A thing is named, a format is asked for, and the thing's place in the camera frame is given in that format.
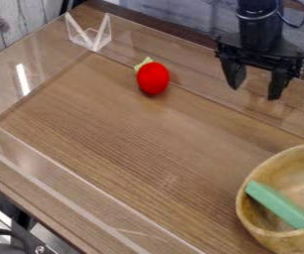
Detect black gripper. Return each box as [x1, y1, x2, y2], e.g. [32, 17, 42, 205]
[215, 33, 304, 100]

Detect brown wooden bowl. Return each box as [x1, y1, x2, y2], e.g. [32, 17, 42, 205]
[235, 144, 304, 254]

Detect green rectangular stick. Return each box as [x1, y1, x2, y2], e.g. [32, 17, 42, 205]
[245, 181, 304, 229]

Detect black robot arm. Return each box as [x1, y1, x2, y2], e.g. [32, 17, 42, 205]
[215, 0, 304, 100]

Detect red plush strawberry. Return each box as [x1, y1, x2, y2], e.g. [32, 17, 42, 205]
[134, 57, 170, 95]

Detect clear acrylic tray walls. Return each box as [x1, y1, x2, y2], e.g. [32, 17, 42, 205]
[0, 7, 304, 254]

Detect clear acrylic corner bracket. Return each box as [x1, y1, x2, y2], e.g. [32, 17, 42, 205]
[65, 13, 112, 52]

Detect black metal bracket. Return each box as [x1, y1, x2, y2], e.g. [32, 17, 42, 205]
[10, 221, 59, 254]

